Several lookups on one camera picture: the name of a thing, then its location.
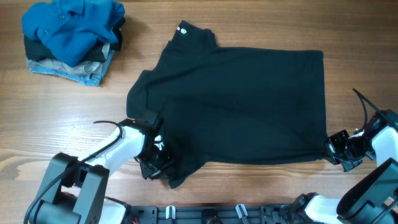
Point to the light blue denim garment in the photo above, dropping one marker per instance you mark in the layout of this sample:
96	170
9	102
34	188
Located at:
93	79

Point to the blue button shirt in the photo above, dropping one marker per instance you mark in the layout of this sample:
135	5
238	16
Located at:
71	28

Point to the black polo shirt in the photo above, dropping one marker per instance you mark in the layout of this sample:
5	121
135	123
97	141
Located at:
233	104

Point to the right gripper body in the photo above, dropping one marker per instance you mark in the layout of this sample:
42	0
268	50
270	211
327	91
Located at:
348	152

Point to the beige folded garment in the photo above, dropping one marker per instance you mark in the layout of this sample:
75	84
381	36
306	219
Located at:
83	68

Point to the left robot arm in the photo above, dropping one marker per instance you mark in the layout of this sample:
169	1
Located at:
73	189

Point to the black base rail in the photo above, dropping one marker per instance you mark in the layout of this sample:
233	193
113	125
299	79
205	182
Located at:
239	214

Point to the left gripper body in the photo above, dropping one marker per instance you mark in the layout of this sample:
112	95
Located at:
155	162

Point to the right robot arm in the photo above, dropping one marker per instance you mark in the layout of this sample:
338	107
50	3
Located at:
373	199

